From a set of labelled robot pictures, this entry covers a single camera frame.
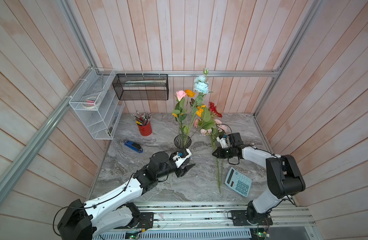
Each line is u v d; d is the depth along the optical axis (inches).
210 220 29.3
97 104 28.5
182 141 32.6
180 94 28.1
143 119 38.1
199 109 28.1
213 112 26.5
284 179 18.5
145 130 41.0
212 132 38.2
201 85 26.6
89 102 28.8
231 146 32.9
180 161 24.5
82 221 15.3
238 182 33.0
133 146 38.4
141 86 34.7
